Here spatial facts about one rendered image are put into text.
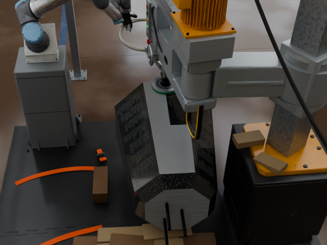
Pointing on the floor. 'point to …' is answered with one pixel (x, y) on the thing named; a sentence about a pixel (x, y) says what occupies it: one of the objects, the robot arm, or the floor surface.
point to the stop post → (76, 75)
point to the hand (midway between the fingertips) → (128, 29)
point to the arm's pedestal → (47, 100)
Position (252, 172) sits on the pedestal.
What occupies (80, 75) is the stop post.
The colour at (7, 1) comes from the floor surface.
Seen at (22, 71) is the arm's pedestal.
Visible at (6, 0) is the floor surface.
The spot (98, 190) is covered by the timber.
